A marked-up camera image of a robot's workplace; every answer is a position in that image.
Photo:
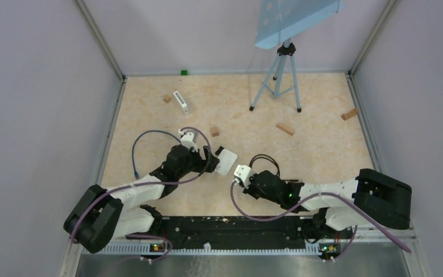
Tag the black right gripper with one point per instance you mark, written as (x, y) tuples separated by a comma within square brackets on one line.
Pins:
[(250, 190)]

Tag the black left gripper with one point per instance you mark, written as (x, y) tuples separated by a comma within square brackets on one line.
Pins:
[(202, 163)]

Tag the white TP-Link switch box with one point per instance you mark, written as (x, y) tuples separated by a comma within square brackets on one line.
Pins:
[(226, 161)]

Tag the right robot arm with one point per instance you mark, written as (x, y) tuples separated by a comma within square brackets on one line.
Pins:
[(371, 197)]

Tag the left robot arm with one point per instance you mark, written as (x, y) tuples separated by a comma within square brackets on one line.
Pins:
[(105, 214)]

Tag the small wooden cube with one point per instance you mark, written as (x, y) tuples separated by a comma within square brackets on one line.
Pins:
[(215, 131)]

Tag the flat wooden plank block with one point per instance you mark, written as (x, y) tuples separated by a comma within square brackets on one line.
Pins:
[(285, 128)]

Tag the curved wooden block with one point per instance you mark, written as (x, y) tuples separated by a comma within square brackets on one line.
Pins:
[(352, 113)]

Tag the light blue tripod stand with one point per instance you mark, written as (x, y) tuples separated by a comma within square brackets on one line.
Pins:
[(278, 23)]

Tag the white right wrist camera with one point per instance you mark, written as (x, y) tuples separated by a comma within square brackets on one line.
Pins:
[(242, 176)]

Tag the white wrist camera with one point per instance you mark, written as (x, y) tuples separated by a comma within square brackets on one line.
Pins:
[(242, 176), (188, 139)]

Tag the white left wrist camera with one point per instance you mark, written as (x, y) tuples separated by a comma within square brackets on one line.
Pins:
[(188, 139)]

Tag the long white network switch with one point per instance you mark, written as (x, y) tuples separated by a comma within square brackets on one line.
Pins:
[(183, 104)]

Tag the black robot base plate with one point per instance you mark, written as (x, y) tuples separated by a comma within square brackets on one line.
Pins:
[(241, 233)]

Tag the wooden cube near switch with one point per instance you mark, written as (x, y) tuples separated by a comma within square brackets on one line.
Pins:
[(166, 98)]

